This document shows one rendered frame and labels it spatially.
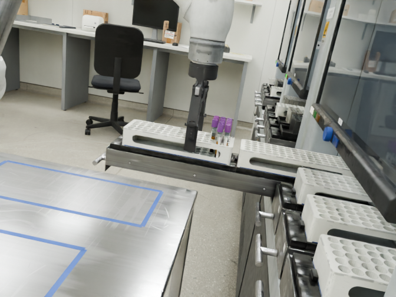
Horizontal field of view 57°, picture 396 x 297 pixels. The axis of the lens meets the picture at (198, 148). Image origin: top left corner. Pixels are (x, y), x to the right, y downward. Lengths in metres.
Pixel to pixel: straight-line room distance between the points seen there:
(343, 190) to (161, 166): 0.45
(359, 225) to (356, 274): 0.16
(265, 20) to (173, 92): 1.38
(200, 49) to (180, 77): 3.65
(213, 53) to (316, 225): 0.47
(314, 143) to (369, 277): 0.58
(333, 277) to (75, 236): 0.38
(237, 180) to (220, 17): 0.40
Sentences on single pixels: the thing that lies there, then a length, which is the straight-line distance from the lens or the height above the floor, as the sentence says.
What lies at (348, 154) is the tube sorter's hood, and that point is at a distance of 0.65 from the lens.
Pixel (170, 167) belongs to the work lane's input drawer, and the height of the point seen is 0.79.
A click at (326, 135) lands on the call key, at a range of 0.77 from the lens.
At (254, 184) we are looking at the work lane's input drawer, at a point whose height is 0.78.
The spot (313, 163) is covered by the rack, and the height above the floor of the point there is 0.86.
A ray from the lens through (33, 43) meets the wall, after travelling 5.24.
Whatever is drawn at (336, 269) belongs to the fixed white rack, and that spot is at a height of 0.87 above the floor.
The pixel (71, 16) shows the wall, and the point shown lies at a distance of 4.97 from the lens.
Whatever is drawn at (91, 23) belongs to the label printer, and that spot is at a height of 0.98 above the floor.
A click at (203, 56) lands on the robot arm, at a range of 0.91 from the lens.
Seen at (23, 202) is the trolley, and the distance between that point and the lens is 0.70.
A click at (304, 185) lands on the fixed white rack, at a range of 0.81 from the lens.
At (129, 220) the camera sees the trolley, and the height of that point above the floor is 0.82.
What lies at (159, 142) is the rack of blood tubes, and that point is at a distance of 1.07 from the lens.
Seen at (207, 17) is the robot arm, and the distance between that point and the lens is 0.90.
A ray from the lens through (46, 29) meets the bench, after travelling 4.33.
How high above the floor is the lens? 1.15
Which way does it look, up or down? 19 degrees down
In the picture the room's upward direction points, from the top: 9 degrees clockwise
